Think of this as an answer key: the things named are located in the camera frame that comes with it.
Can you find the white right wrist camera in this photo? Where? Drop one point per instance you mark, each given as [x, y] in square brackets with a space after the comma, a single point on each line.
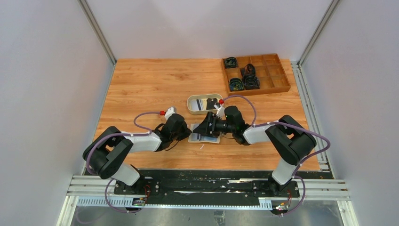
[219, 110]

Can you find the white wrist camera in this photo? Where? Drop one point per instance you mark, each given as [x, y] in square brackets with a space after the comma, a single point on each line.
[219, 110]
[169, 112]

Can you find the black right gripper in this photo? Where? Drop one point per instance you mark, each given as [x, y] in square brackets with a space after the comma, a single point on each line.
[211, 124]

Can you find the cream oval plastic tray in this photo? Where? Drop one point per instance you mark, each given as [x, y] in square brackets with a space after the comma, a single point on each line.
[204, 97]

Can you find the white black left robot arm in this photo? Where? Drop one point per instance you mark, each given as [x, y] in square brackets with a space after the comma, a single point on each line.
[105, 156]

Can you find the black VIP card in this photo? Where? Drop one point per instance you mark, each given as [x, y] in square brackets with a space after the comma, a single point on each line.
[212, 103]

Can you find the rolled green black tie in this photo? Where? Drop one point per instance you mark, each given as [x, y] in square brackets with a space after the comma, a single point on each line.
[236, 84]

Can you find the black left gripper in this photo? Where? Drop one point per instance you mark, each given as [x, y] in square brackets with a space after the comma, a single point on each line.
[186, 132]

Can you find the white credit card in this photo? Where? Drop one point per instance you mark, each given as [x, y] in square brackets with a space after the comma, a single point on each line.
[197, 105]

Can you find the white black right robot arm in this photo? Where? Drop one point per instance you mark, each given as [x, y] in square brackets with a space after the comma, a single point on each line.
[288, 137]

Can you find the black striped credit card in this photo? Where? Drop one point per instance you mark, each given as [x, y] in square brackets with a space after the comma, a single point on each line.
[197, 137]

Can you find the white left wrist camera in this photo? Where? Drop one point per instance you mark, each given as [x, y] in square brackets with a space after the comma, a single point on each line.
[169, 112]

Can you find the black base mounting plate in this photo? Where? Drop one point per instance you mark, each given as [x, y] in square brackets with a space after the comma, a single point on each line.
[208, 187]

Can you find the white leather card holder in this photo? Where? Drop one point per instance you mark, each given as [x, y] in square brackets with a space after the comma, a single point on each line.
[208, 139]

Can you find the wooden compartment organizer box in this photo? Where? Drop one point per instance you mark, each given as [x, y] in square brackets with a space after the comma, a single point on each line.
[269, 71]

